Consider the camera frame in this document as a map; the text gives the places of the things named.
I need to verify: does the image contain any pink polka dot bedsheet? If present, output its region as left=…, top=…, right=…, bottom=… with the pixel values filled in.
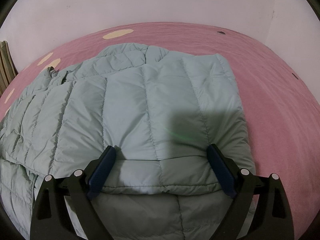
left=1, top=22, right=319, bottom=238

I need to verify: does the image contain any striped green brown pillow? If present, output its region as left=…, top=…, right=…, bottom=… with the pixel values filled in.
left=0, top=41, right=18, bottom=96

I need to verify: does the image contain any light teal puffer jacket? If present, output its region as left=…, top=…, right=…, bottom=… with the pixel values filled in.
left=1, top=43, right=255, bottom=239

